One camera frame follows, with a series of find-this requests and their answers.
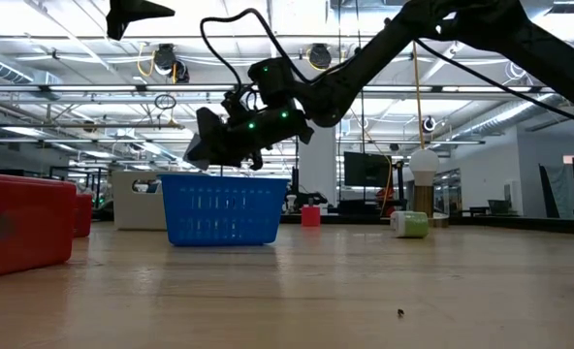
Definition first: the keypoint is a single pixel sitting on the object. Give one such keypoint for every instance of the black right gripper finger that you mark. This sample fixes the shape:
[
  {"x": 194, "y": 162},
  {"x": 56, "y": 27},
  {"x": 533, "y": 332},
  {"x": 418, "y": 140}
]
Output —
[{"x": 213, "y": 136}]

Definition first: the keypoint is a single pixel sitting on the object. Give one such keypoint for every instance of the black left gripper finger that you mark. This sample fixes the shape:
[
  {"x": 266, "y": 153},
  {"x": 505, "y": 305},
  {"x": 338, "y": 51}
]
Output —
[{"x": 127, "y": 12}]

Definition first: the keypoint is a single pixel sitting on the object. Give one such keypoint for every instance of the small red cup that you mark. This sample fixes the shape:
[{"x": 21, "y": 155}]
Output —
[{"x": 310, "y": 216}]

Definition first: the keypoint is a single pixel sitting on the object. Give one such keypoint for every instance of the small red plastic box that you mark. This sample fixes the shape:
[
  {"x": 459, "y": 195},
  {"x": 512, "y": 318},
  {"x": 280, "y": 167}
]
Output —
[{"x": 84, "y": 215}]

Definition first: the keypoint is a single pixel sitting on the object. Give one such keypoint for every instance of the green and white plastic box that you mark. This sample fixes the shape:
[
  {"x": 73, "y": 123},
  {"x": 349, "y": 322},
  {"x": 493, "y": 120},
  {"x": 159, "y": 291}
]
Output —
[{"x": 410, "y": 224}]

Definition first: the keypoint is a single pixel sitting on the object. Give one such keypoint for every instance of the large red plastic box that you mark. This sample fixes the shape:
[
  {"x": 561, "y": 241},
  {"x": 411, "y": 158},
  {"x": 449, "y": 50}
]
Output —
[{"x": 25, "y": 228}]

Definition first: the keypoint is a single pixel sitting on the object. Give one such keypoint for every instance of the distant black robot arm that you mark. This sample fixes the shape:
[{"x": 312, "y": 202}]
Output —
[{"x": 311, "y": 199}]

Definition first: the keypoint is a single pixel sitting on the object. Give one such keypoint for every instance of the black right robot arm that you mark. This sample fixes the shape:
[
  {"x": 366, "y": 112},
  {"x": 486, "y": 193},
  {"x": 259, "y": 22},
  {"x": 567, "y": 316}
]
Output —
[{"x": 364, "y": 72}]

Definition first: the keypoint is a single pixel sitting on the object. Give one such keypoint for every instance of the white square pillar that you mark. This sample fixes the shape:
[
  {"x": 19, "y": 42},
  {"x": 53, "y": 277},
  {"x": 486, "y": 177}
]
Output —
[{"x": 317, "y": 165}]

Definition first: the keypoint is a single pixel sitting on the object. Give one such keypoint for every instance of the blue plastic basket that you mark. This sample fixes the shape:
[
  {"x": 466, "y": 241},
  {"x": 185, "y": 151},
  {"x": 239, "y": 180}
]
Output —
[{"x": 224, "y": 213}]

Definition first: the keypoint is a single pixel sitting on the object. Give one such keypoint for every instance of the long ceiling light bar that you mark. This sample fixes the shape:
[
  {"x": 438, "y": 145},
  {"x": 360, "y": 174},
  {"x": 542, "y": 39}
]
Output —
[{"x": 98, "y": 88}]

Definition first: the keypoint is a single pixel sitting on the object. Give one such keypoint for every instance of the beige plastic bin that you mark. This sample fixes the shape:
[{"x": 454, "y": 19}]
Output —
[{"x": 137, "y": 208}]

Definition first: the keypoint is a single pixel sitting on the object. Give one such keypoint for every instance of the black monitor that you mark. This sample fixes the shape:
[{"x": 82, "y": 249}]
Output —
[{"x": 364, "y": 169}]

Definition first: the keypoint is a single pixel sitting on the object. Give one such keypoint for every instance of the red orange distant object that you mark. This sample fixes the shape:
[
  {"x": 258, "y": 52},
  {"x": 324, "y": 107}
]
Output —
[{"x": 386, "y": 199}]

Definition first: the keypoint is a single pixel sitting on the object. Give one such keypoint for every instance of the white bulb lamp wooden base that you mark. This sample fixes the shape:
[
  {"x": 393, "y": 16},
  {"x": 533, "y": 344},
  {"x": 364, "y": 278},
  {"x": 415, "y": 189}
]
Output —
[{"x": 423, "y": 167}]

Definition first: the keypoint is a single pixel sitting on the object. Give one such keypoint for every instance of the dark distant chair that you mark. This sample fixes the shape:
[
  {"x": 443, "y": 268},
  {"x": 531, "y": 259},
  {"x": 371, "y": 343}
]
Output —
[{"x": 499, "y": 207}]

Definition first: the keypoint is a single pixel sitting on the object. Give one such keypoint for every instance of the grey hanging tarp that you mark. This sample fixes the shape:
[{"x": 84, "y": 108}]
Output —
[{"x": 558, "y": 189}]

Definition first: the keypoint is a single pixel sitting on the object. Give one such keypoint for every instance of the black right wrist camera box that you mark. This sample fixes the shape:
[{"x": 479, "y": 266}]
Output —
[{"x": 272, "y": 80}]

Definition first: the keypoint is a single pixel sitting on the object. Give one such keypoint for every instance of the silver ventilation duct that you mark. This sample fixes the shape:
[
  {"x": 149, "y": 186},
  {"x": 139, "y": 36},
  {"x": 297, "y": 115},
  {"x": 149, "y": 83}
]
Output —
[
  {"x": 510, "y": 114},
  {"x": 1, "y": 68}
]

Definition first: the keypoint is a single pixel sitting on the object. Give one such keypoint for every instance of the low black aluminium frame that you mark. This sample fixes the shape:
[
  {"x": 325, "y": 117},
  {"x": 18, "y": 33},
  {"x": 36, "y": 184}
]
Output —
[{"x": 73, "y": 168}]

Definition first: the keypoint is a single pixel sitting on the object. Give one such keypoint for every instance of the black table border rail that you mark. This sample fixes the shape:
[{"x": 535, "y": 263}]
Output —
[{"x": 510, "y": 224}]

